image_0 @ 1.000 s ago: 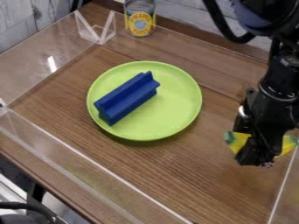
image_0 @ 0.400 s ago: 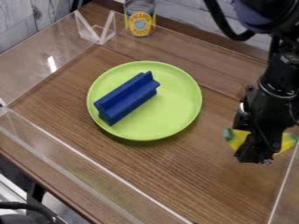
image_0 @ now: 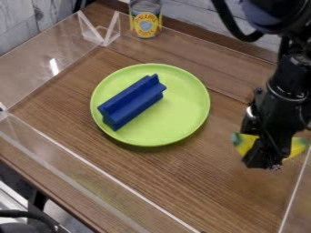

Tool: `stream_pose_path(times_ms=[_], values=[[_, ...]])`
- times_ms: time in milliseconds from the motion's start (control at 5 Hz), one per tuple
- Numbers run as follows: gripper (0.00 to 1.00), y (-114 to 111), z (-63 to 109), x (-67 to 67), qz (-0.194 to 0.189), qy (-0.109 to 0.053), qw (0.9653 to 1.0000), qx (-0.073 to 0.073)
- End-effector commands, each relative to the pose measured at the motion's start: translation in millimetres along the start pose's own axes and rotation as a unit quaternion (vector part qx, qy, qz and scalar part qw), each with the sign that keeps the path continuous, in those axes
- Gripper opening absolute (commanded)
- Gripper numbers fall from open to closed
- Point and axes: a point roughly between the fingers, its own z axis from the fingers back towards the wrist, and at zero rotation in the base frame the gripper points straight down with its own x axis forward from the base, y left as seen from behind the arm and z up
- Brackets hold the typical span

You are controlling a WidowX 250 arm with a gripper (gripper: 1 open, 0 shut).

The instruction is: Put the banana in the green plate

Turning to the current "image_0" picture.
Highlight green round plate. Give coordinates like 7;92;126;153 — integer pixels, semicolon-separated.
90;63;210;147

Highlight clear acrylic front wall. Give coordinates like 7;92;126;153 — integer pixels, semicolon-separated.
0;103;200;233

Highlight yellow toy banana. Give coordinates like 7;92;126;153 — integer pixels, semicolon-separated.
231;132;307;158

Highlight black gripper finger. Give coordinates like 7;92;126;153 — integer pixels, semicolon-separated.
242;139;287;170
240;106;259;135

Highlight yellow labelled tin can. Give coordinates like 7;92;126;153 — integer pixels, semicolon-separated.
128;0;163;39

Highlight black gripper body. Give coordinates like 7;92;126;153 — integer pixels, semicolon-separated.
250;86;311;158

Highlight blue plastic block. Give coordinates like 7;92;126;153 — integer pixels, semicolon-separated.
98;74;167;131

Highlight black chair part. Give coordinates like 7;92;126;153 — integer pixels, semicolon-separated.
0;208;66;233

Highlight clear acrylic triangular bracket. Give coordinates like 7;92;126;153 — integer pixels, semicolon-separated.
78;11;120;47

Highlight black cable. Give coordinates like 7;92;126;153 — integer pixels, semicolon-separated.
210;0;266;43

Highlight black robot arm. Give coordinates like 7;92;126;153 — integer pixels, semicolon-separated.
240;0;311;169

